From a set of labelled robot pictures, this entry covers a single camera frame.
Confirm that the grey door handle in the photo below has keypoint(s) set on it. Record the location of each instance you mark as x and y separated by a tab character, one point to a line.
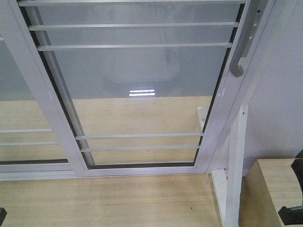
236	69

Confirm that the plywood box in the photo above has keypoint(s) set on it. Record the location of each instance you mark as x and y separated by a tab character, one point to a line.
269	185

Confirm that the white sliding glass door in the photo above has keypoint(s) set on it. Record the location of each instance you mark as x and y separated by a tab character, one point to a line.
77	49

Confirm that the wooden base platform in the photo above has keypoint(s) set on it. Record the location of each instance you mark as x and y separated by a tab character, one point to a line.
137	164

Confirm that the white fixed door frame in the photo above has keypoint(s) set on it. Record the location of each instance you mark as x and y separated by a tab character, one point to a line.
273	92

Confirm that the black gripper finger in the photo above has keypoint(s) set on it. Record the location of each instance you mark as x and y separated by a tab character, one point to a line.
292	215
297	167
3	214

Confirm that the green cushion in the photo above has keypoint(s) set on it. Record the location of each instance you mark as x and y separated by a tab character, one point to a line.
300	154

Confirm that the white diagonal support bracket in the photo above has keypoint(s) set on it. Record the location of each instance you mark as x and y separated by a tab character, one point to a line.
227	183

